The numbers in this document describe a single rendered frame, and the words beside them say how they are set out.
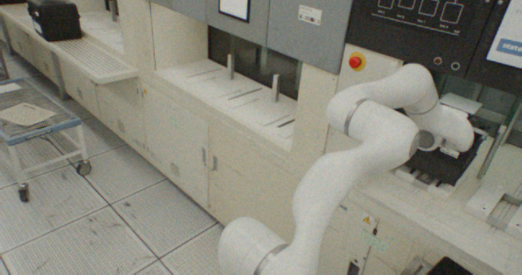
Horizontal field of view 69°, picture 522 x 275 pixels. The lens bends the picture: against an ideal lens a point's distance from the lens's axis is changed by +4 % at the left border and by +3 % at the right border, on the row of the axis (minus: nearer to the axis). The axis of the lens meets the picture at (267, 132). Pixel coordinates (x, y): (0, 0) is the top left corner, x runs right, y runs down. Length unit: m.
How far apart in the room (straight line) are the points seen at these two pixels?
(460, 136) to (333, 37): 0.52
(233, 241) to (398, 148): 0.39
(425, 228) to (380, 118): 0.68
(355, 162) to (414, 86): 0.24
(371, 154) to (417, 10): 0.55
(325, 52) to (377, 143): 0.64
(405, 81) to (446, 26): 0.31
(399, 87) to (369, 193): 0.67
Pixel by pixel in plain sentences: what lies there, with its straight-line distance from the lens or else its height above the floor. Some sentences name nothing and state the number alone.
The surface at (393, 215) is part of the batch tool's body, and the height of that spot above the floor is 0.84.
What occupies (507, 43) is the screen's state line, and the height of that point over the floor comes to 1.52.
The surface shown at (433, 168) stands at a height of 0.98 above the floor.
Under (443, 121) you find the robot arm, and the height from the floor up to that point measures 1.30.
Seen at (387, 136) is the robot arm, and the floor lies 1.38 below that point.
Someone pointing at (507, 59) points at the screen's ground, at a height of 1.48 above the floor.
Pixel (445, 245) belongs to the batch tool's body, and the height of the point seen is 0.85.
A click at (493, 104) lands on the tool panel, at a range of 2.16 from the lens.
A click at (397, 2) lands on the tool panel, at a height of 1.56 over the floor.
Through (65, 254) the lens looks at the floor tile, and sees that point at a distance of 2.51.
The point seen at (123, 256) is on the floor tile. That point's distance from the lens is 2.40.
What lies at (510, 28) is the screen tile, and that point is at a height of 1.56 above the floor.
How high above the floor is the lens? 1.76
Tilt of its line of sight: 31 degrees down
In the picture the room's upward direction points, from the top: 5 degrees clockwise
